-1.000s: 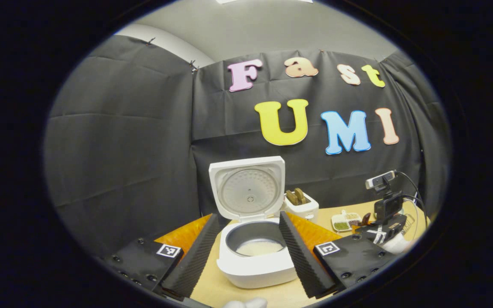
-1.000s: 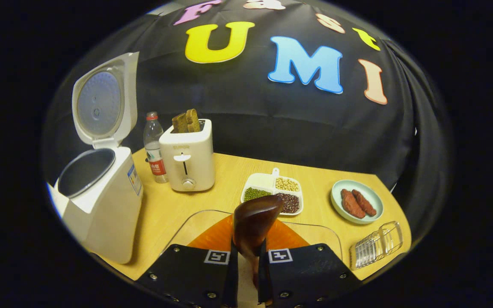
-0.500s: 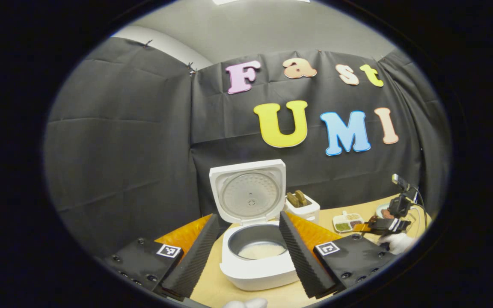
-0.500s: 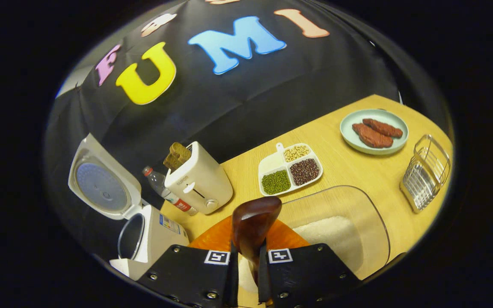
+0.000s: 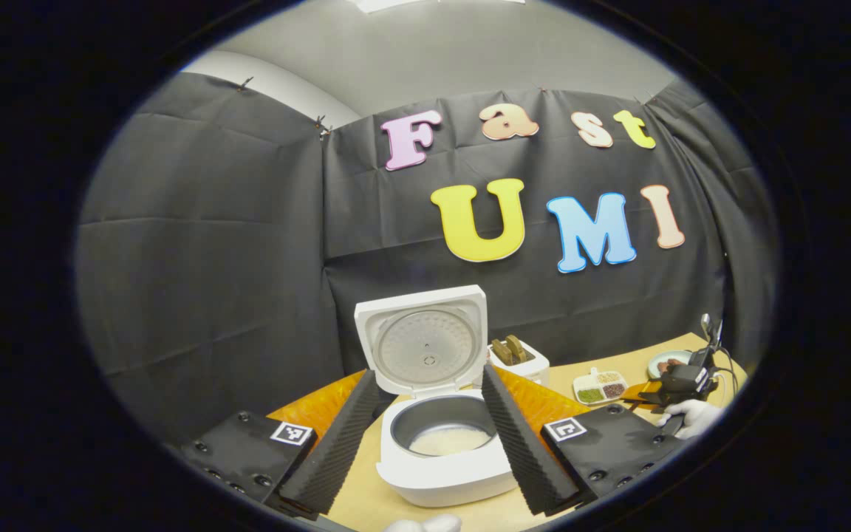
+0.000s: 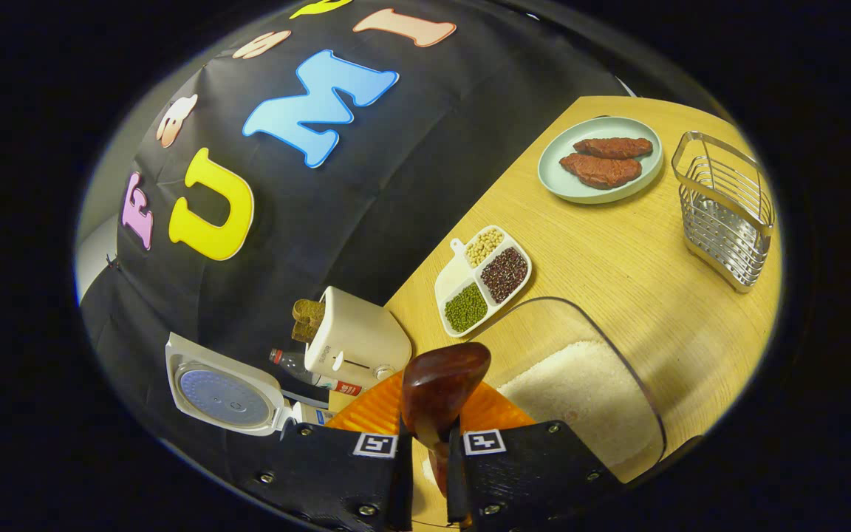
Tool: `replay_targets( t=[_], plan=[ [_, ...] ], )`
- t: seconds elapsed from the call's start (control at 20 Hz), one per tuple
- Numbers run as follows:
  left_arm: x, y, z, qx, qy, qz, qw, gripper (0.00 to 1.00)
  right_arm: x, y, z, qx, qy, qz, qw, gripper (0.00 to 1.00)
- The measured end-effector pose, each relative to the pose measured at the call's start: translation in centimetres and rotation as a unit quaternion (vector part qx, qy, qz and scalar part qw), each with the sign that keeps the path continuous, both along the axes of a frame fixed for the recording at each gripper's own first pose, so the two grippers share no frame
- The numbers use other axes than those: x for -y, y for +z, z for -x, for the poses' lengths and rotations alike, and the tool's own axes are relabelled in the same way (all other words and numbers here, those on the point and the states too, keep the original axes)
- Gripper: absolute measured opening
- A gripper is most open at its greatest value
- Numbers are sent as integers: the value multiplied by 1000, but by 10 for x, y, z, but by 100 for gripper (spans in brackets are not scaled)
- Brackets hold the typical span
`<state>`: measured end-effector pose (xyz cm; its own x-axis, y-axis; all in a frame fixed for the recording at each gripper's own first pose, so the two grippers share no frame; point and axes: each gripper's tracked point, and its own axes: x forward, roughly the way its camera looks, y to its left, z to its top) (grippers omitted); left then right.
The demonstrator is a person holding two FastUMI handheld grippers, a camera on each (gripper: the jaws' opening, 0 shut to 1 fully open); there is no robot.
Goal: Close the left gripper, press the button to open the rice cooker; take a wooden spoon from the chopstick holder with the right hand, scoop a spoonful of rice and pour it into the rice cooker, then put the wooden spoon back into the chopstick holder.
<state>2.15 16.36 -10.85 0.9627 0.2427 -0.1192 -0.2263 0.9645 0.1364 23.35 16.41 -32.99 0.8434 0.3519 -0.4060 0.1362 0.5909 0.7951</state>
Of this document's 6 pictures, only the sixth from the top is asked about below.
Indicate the brown wooden spoon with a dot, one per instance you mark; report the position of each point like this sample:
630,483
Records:
440,384

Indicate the clear plastic water bottle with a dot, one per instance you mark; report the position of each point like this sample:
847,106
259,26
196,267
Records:
300,366

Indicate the clear box of white rice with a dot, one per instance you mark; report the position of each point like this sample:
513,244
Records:
580,399

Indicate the red meat piece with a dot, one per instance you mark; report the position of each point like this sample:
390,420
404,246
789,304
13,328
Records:
599,171
614,148

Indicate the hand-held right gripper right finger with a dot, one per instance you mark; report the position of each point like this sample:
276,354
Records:
529,473

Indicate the pale green plate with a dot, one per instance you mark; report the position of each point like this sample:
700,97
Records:
555,177

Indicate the white divided bean dish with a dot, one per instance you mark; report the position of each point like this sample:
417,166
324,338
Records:
455,277

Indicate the white toaster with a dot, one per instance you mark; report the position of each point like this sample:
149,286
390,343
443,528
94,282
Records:
359,340

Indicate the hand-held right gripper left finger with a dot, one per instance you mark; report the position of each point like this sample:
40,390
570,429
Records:
322,465

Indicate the brown toast slice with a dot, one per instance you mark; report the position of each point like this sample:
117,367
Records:
307,318

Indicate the black backdrop cloth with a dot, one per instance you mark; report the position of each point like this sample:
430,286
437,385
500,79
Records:
396,185

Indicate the white rice cooker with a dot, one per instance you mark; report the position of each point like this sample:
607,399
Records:
222,395

